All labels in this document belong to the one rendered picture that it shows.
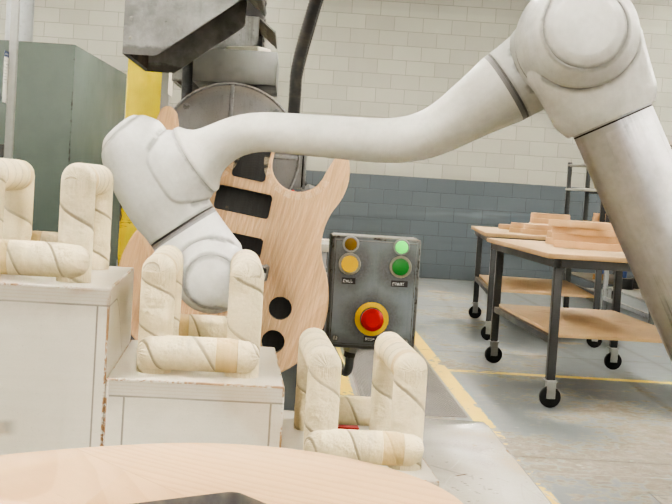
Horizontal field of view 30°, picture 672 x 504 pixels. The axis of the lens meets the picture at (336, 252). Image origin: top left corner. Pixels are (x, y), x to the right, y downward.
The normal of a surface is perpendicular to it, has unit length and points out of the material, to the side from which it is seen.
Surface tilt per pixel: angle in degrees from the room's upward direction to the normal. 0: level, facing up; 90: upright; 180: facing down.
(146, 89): 90
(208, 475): 0
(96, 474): 0
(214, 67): 90
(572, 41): 81
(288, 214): 87
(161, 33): 90
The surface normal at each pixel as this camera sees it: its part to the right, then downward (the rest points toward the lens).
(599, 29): -0.13, -0.05
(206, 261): 0.08, -0.09
